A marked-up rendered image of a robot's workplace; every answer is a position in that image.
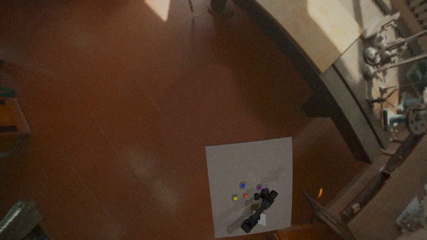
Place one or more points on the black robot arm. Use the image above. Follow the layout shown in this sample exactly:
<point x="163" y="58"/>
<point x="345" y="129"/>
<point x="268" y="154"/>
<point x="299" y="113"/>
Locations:
<point x="266" y="203"/>

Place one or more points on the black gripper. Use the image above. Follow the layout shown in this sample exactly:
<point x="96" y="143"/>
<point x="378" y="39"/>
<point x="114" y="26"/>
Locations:
<point x="257" y="196"/>

